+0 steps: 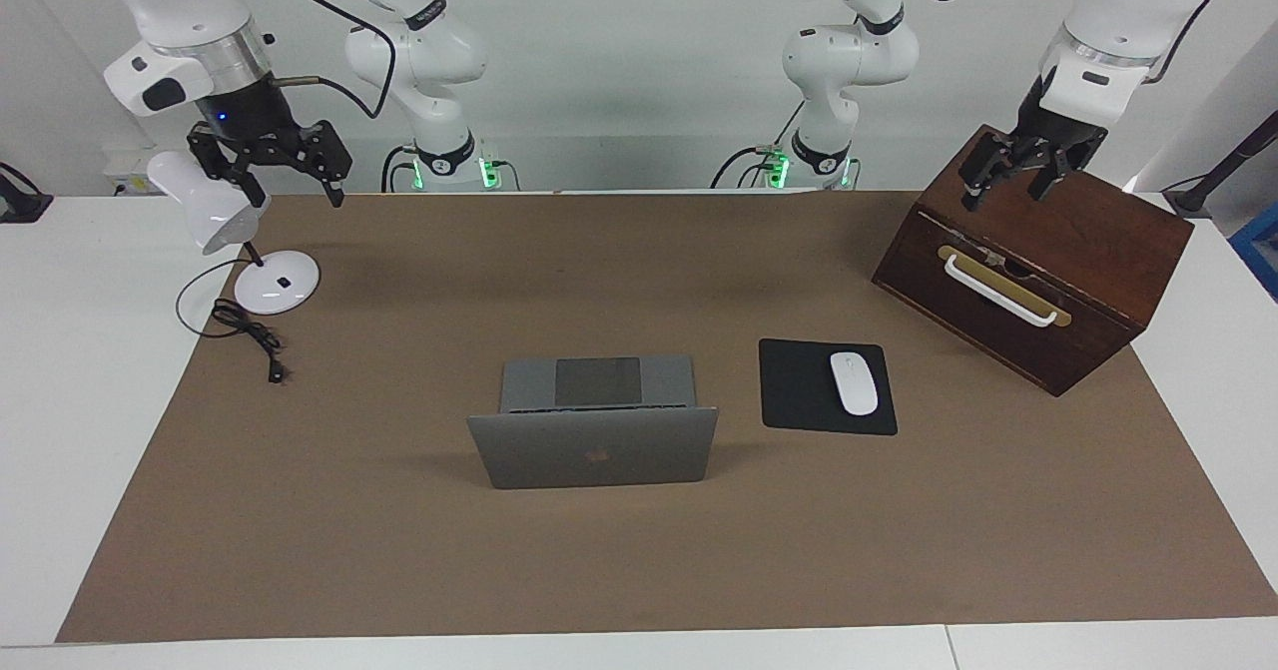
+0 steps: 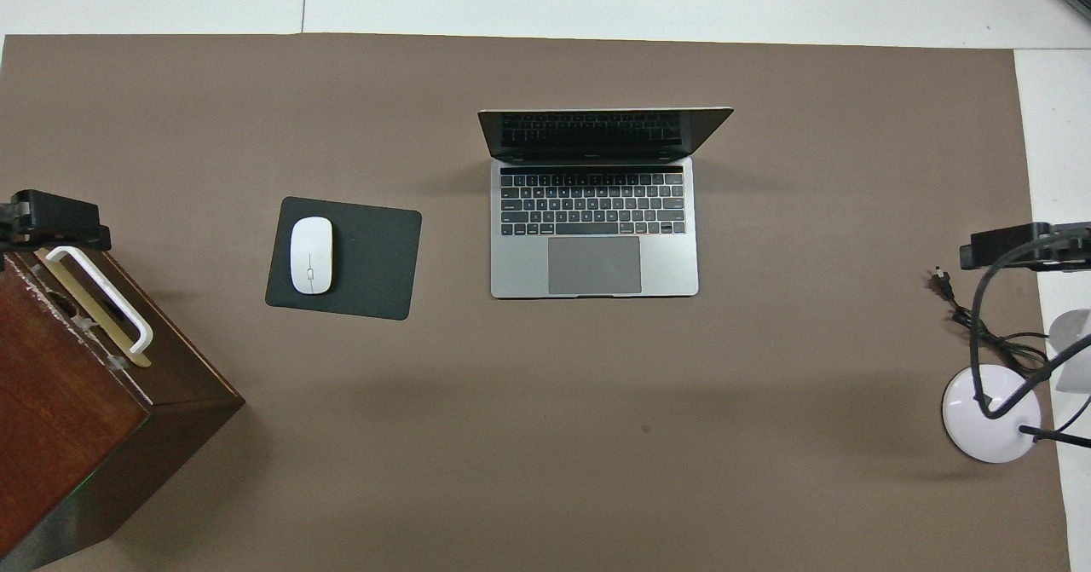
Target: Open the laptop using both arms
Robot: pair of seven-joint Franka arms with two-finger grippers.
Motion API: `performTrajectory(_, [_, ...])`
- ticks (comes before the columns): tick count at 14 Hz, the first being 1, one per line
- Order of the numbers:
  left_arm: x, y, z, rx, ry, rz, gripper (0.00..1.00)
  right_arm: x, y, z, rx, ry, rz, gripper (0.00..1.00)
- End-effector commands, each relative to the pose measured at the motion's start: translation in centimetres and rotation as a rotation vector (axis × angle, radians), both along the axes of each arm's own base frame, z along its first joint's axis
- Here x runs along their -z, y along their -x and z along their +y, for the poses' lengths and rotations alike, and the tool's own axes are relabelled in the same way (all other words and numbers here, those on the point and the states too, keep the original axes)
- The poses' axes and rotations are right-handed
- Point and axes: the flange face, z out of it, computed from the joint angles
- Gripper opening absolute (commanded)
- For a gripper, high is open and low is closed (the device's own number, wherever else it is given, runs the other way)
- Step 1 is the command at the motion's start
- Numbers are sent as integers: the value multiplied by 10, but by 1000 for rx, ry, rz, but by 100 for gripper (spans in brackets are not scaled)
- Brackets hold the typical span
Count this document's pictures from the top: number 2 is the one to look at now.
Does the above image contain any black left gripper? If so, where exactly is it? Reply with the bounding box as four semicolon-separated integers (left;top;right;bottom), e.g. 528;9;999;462
0;189;113;254

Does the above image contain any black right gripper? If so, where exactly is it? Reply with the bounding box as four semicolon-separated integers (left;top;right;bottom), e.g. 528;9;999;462
960;222;1091;273

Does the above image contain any silver grey laptop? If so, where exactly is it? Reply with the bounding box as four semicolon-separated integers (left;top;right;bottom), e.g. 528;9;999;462
477;107;735;300

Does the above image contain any brass box plate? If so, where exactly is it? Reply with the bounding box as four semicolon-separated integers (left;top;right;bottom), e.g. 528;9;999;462
32;248;153;369

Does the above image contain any white desk lamp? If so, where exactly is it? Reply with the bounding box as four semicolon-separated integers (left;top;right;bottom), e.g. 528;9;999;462
942;308;1091;464

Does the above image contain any dark brown wooden box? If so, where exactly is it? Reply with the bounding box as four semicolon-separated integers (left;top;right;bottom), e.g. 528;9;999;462
0;244;246;572

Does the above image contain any white computer mouse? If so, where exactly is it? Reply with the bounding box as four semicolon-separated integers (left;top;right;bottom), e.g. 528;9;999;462
290;217;334;295

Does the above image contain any black mouse pad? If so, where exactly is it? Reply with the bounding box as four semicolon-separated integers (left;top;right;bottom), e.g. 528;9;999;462
265;196;423;321

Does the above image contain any brown table mat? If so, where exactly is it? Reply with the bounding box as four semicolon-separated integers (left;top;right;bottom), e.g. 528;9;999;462
0;33;1073;572

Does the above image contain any black lamp power cable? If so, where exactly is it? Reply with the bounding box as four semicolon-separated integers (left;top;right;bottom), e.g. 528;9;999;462
929;267;1091;436

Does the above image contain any white box handle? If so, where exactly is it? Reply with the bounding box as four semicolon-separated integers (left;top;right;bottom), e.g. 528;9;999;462
44;246;154;355

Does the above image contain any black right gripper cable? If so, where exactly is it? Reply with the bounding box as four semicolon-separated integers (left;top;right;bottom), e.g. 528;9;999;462
970;227;1091;421

